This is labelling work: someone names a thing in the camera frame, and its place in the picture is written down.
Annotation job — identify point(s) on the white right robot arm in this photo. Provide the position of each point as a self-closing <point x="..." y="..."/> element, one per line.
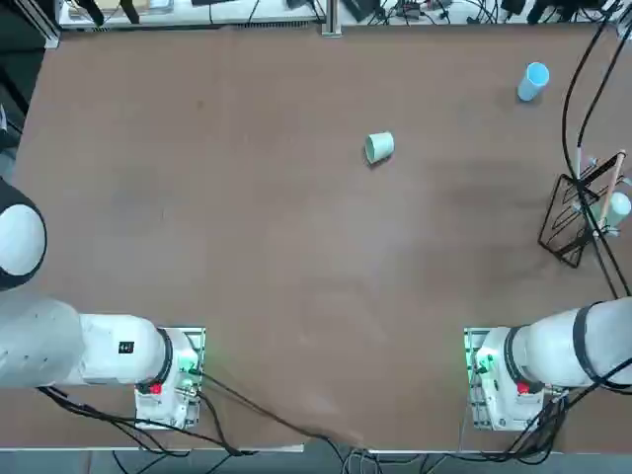
<point x="553" y="345"/>

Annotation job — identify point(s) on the black power brick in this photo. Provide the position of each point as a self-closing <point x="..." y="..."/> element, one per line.
<point x="360" y="9"/>

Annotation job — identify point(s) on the blue plastic cup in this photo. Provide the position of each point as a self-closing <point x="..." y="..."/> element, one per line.
<point x="533" y="79"/>

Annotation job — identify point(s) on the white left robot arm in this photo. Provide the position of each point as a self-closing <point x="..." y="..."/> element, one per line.
<point x="108" y="355"/>

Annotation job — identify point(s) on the pale mint cup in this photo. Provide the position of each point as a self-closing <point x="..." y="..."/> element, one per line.
<point x="619" y="207"/>

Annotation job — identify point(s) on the black stand leg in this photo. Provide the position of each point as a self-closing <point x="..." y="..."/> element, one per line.
<point x="130" y="10"/>
<point x="94" y="12"/>

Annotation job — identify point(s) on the green plastic cup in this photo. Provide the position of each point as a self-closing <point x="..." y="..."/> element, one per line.
<point x="381" y="146"/>

